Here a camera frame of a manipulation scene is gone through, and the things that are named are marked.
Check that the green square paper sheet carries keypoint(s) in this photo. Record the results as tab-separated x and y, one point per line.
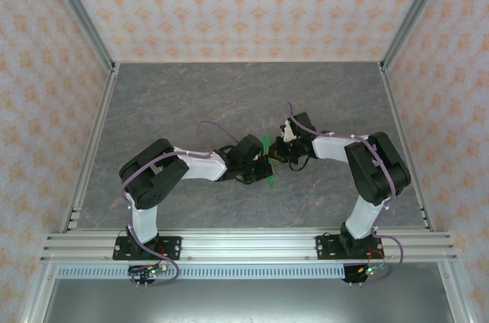
271	181

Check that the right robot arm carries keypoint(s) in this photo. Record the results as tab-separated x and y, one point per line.
374	178

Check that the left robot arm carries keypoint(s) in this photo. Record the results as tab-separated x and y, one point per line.
153	185

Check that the grey metal shelf panel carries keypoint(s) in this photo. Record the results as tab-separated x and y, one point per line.
248	302

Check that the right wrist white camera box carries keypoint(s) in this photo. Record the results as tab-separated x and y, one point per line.
288	130

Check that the aluminium mounting rail beam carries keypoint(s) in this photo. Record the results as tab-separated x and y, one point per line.
248	246

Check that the aluminium table side rail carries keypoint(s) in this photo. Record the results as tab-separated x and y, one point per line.
399	124
100	124

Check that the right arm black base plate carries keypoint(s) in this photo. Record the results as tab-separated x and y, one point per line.
328	248

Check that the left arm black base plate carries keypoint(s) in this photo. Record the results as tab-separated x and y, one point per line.
172	248

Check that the aluminium frame post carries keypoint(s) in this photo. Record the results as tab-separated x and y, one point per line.
80	13
414	13

